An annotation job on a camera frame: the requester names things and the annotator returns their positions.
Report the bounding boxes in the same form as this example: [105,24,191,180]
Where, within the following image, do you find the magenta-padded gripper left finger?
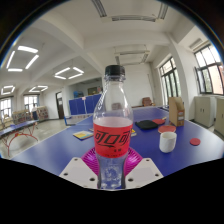
[59,147,101,190]

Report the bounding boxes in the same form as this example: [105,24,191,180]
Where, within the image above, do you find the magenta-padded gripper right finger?
[123,147,164,190]

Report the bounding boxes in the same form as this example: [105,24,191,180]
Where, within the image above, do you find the clear red-labelled drink bottle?
[92,64,134,190]

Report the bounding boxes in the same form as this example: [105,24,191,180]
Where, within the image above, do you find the white ceramic mug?
[158,131,178,154]

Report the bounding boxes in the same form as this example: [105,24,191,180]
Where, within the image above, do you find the small colourful booklet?
[72,130,95,141]

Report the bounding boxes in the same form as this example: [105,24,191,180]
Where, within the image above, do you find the black zipped pouch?
[134,119,159,131]

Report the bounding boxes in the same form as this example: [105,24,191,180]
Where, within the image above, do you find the flat round red coaster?
[189,137,202,147]

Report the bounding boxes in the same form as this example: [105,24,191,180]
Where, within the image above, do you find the dark wooden door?
[55,91,65,120]

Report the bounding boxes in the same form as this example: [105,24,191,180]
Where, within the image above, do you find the blue folded partition panels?
[68,93,102,116]

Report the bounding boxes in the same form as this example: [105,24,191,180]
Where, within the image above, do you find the brown cardboard box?
[168,96,186,127]

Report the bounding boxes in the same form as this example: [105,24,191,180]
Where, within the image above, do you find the brown armchair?
[141,96,153,108]

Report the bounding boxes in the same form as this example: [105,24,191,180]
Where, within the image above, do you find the blue table with red legs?
[0,119,39,158]

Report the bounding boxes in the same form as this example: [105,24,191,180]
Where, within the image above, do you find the beige two-door cabinet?
[213,96,224,137]
[194,95,217,128]

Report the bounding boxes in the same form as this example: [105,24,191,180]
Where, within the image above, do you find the tall black-framed glazed doors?
[159,57,182,106]

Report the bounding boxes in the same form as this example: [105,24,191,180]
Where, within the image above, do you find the ceiling lights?
[0,45,85,96]

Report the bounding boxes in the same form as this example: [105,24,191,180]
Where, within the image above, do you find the ceiling air conditioner unit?
[114,49,150,66]

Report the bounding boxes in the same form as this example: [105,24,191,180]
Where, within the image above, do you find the large black-framed window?
[194,44,224,96]

